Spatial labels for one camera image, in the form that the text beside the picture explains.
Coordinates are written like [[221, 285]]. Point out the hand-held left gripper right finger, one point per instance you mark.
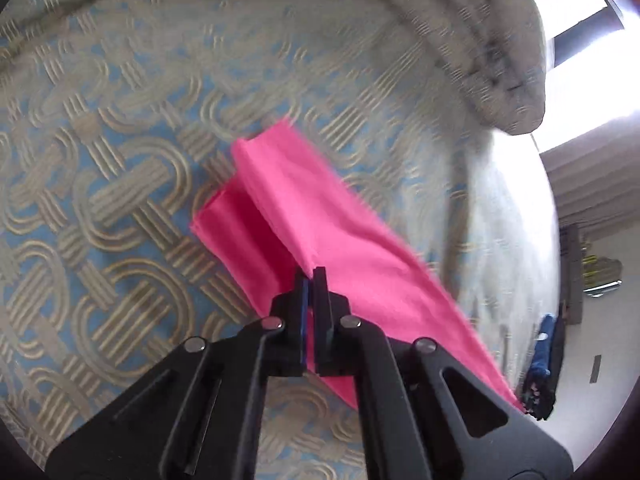
[[322, 320]]

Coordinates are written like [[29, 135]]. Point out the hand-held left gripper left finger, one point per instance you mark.
[[303, 312]]

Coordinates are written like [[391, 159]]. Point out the pink pants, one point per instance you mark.
[[325, 210]]

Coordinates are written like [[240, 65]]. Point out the grey cabinet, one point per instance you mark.
[[572, 270]]

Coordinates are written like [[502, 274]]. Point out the blue patterned bedspread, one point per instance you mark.
[[125, 110]]

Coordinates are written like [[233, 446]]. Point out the yellow striped object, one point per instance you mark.
[[602, 272]]

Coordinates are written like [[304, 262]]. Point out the folded patterned quilt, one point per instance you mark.
[[475, 60]]

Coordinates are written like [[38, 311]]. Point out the beige curtain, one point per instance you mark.
[[600, 185]]

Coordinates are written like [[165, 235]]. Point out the window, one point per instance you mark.
[[590, 85]]

